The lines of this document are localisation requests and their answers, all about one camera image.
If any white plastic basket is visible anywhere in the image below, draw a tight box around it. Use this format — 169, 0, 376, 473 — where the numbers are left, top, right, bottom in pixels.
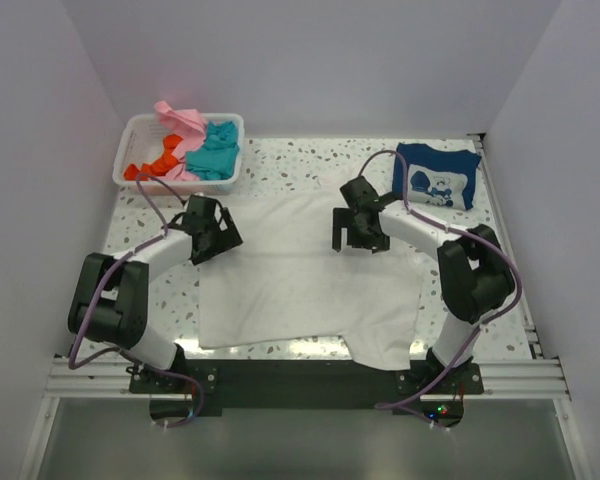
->
112, 102, 244, 195

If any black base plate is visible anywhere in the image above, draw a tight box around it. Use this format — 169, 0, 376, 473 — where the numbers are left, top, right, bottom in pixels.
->
126, 359, 485, 425

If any teal t-shirt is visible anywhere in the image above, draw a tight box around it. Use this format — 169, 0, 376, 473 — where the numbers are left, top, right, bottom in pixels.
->
185, 122, 240, 181

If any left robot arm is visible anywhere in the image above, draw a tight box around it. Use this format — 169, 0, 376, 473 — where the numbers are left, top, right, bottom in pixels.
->
68, 195, 243, 392

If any pink t-shirt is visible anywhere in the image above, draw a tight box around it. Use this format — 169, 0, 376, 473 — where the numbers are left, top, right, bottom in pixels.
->
154, 101, 208, 182

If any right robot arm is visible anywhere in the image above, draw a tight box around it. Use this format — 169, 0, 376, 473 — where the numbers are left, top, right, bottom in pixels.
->
332, 176, 520, 393

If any orange t-shirt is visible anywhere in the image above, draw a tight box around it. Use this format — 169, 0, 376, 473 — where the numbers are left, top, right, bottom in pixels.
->
123, 134, 184, 181

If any white t-shirt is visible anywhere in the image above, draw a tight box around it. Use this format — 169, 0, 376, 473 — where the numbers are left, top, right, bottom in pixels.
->
198, 185, 422, 371

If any folded blue printed t-shirt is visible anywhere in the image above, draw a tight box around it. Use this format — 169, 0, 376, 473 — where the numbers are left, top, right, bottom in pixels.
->
396, 143, 480, 211

